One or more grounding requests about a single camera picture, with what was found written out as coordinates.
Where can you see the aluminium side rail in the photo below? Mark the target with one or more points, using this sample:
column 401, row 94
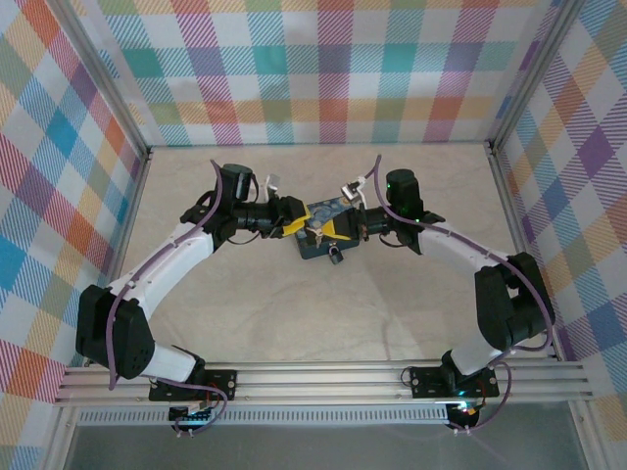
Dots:
column 522, row 245
column 121, row 254

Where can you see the small circuit board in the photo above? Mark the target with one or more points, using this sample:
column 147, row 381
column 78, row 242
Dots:
column 188, row 416
column 467, row 413

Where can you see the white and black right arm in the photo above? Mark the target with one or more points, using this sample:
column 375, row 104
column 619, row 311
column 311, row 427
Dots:
column 455, row 249

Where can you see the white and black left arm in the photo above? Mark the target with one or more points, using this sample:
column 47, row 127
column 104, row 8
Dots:
column 166, row 264

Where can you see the blue starry night print box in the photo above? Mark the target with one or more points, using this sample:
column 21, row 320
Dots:
column 313, row 249

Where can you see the aluminium frame leg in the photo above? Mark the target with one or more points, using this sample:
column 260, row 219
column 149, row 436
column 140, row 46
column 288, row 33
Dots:
column 586, row 440
column 62, row 440

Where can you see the aluminium frame post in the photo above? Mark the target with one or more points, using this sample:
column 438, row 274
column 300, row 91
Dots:
column 104, row 73
column 533, row 73

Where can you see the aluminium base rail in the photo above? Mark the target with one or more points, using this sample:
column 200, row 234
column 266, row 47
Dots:
column 318, row 382

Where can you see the small black padlock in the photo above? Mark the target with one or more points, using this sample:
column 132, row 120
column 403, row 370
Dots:
column 335, row 256

